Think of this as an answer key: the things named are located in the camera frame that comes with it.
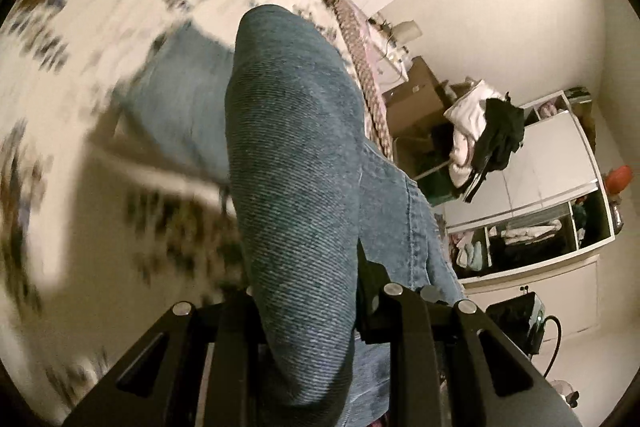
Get blue denim pants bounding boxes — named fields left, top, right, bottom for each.
left=226, top=5, right=463, bottom=426

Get floral fleece blanket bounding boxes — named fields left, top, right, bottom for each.
left=1, top=0, right=390, bottom=425

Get white wardrobe cabinet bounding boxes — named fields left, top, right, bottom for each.
left=442, top=89, right=615, bottom=336

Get black garment on cabinet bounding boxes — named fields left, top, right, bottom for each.
left=463, top=94, right=525, bottom=202

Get red orange object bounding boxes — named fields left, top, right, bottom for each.
left=604, top=165, right=634, bottom=196

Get white jacket on cabinet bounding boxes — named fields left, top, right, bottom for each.
left=444, top=77, right=506, bottom=188

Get brown cardboard box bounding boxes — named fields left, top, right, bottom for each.
left=383, top=56, right=447, bottom=138

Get light blue folded jeans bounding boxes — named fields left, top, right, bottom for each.
left=114, top=22, right=233, bottom=184

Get black device with cable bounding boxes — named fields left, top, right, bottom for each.
left=486, top=291, right=562, bottom=377

